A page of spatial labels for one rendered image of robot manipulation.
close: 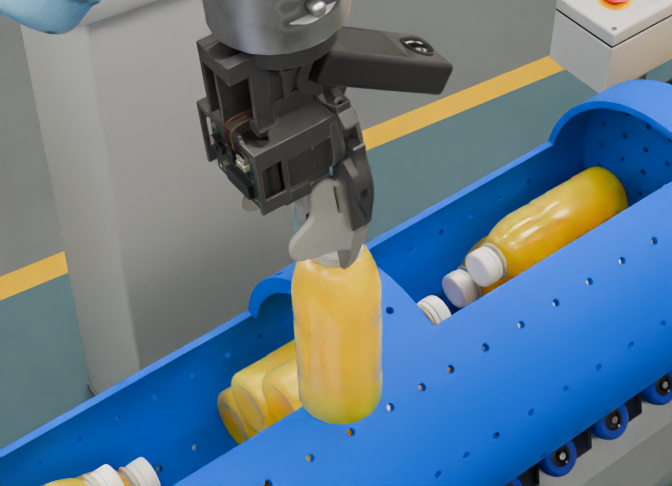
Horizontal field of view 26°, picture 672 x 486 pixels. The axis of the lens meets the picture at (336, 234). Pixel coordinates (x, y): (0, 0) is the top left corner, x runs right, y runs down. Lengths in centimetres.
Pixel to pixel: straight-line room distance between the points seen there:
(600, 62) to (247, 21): 102
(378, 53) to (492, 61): 256
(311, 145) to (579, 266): 48
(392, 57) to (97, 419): 57
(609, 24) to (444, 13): 184
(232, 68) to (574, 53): 103
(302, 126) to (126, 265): 129
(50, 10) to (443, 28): 269
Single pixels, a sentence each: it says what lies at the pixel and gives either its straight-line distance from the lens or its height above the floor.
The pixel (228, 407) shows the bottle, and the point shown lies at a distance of 144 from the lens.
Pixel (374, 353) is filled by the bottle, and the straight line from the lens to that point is 111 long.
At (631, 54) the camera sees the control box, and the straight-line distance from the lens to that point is 185.
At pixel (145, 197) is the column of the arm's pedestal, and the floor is 72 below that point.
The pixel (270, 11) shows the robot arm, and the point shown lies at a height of 167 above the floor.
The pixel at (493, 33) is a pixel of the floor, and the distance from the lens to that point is 358.
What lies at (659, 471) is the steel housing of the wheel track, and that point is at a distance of 167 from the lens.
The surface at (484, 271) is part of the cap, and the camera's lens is 148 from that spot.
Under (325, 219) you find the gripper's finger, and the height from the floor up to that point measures 149.
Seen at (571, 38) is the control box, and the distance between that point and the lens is 186.
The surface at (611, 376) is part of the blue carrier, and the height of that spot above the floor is 112.
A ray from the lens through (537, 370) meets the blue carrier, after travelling 132.
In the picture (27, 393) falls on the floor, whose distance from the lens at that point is 284.
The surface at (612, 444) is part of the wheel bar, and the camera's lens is 158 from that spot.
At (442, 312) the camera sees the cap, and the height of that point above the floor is 116.
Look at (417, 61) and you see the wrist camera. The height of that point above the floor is 158.
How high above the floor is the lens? 219
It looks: 46 degrees down
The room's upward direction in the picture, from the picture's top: straight up
